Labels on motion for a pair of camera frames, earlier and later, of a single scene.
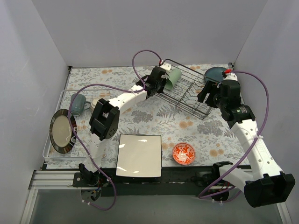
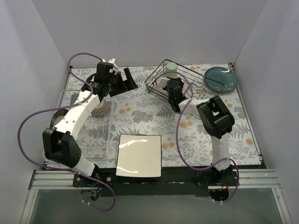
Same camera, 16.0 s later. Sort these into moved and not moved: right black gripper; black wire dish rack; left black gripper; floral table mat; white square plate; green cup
Moved: green cup; right black gripper; left black gripper; black wire dish rack
Not moved: floral table mat; white square plate
